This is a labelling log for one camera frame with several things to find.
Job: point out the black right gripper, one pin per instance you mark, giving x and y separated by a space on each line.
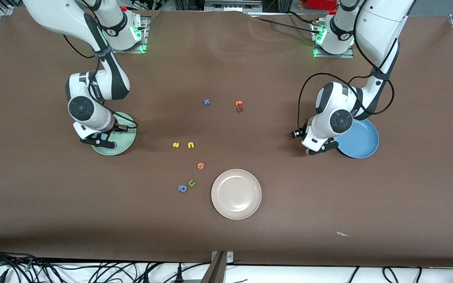
116 127

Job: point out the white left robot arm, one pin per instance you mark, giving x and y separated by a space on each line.
383 23

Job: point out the light green plate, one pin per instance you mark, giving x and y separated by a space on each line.
126 141

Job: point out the blue plate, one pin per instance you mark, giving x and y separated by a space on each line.
362 139

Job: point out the beige plate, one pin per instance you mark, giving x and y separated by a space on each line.
236 194

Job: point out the blue foam letter a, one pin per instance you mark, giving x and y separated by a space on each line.
182 189

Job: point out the white paper scrap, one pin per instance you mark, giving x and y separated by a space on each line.
342 234

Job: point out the red box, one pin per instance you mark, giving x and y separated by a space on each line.
321 4

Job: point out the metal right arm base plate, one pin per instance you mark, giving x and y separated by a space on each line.
126 50

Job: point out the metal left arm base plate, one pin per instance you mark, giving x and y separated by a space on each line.
334 56

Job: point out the grey metal frame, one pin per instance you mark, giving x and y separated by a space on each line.
232 6

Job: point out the aluminium post with bracket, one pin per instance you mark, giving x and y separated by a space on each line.
218 269

